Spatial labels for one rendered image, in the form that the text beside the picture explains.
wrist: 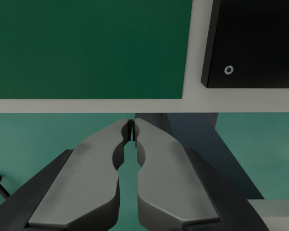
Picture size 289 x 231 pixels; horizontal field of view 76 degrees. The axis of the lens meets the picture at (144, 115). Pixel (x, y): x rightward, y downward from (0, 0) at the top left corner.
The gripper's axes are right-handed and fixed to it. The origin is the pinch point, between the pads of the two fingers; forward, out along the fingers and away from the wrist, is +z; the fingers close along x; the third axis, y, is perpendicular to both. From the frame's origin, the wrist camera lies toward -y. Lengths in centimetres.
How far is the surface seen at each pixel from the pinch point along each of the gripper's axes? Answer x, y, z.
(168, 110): 4.2, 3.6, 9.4
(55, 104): -9.5, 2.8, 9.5
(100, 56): -3.5, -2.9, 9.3
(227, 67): 9.5, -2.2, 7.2
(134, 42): 0.2, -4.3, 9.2
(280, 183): 105, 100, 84
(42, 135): -57, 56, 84
